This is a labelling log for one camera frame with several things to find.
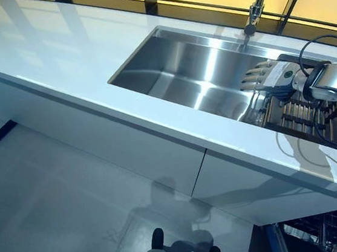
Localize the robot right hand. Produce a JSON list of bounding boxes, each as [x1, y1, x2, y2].
[[237, 57, 309, 106]]

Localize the white cabinet door beside dishwasher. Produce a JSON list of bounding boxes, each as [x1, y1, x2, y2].
[[186, 135, 337, 233]]

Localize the built-in dishwasher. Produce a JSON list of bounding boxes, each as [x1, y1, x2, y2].
[[249, 203, 337, 252]]

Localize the black sink dish rack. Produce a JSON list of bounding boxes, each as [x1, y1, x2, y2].
[[257, 47, 337, 155]]

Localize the stainless steel sink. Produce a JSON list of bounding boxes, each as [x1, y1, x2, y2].
[[101, 5, 337, 187]]

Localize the wide white cabinet door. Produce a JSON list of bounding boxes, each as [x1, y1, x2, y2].
[[0, 42, 211, 219]]

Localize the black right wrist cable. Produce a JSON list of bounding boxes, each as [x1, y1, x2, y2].
[[294, 33, 337, 148]]

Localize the dishwasher wire rack with tines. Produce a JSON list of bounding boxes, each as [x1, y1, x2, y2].
[[281, 206, 337, 252]]

